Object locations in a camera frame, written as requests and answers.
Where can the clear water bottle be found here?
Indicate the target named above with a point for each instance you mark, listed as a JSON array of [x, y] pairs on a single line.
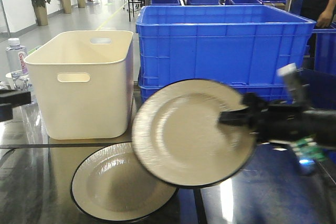
[[16, 53]]

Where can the beige plate black rim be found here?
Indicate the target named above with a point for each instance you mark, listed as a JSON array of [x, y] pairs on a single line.
[[177, 136], [112, 185]]

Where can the plant in gold pot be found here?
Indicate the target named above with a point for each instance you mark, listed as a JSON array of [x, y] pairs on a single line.
[[40, 11]]

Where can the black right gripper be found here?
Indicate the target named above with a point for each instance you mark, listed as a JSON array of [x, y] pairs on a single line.
[[271, 120]]

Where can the steel cart table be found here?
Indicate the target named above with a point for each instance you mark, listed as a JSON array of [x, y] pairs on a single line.
[[44, 180]]

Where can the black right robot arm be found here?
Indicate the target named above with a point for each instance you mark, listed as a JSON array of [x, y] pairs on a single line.
[[322, 120]]

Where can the large blue plastic crate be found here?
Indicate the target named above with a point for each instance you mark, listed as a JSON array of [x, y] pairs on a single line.
[[242, 46]]

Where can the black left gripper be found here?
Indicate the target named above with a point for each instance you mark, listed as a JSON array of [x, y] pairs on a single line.
[[11, 99]]

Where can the cream plastic basket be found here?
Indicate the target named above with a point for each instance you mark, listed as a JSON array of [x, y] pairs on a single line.
[[83, 82]]

